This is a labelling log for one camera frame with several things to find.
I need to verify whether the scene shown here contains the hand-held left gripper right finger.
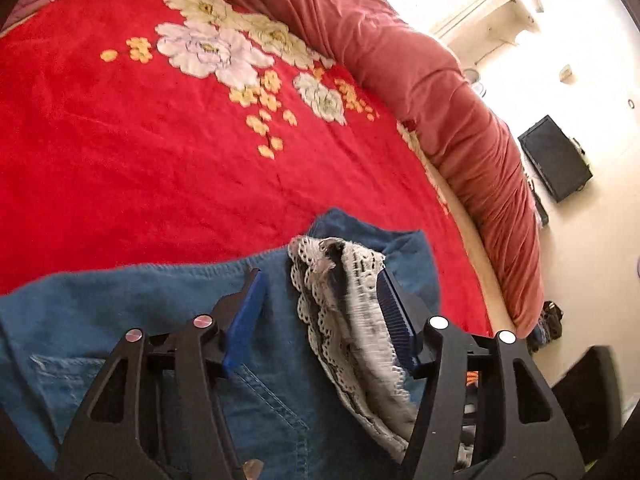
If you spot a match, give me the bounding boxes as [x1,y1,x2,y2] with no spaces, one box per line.
[372,266,586,480]

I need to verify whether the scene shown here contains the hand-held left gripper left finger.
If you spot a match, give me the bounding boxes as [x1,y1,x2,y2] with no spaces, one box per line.
[52,267,271,480]

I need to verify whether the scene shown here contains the blue denim pants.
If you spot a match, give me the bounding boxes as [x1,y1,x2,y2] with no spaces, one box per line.
[0,207,441,480]

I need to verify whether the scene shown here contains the beige bed sheet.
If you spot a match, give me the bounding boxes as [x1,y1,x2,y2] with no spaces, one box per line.
[422,157,518,333]

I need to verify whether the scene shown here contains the red floral blanket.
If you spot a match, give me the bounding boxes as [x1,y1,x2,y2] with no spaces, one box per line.
[0,0,496,338]

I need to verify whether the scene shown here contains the pink-red quilt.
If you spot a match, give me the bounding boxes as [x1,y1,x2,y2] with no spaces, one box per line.
[145,0,546,338]

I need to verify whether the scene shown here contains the dark object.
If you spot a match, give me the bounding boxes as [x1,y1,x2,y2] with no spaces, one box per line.
[550,345,627,466]

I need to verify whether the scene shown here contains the black flat case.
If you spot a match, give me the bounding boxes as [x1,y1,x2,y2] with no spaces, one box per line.
[517,115,594,204]

